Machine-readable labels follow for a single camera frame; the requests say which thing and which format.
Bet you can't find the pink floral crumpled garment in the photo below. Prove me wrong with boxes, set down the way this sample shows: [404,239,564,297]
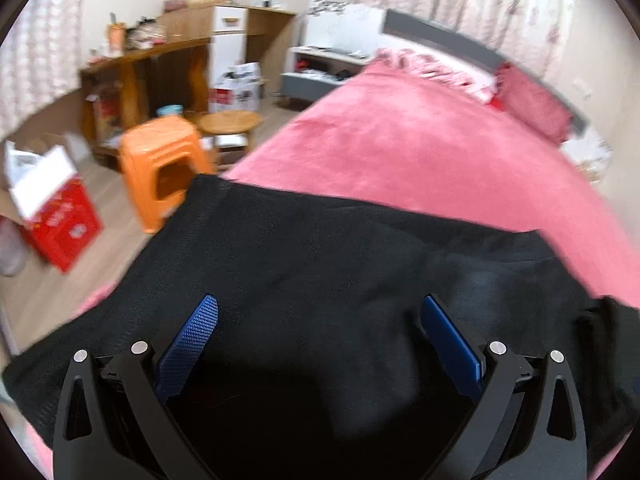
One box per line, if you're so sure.
[375,48,497,104]

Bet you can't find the grey white headboard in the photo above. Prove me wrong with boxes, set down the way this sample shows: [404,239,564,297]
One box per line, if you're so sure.
[382,8,591,137]

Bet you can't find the orange plastic stool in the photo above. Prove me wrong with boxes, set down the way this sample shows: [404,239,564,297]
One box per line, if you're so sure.
[119,115,217,234]

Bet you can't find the red open carton box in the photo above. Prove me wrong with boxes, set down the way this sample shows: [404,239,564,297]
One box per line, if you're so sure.
[1,133,103,273]

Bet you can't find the white drawer cabinet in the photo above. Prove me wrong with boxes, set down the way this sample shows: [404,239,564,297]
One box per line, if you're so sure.
[208,6,248,88]

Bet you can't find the round wooden stool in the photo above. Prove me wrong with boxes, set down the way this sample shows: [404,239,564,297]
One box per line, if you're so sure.
[196,110,262,153]

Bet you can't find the wooden desk with shelves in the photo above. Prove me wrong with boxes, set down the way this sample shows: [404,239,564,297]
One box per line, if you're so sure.
[79,4,296,166]

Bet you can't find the dark pink ruffled pillow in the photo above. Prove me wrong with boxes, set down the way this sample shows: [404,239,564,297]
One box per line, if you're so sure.
[496,62,573,146]

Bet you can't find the white right nightstand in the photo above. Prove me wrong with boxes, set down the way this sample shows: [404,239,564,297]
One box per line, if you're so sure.
[560,126,613,184]

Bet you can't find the black embroidered pants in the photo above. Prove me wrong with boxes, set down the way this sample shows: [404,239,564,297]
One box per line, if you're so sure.
[3,176,639,479]

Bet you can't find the pink velvet bed cover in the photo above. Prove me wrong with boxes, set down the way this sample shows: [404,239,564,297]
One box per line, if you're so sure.
[43,61,639,479]

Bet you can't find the red white cardboard box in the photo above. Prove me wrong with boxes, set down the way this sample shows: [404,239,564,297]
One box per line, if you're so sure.
[208,63,262,113]

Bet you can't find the white left nightstand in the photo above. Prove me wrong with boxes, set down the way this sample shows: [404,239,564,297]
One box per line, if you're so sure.
[278,1,388,106]

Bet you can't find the white nightstand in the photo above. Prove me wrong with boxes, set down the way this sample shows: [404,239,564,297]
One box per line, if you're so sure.
[278,1,388,106]
[560,126,613,184]

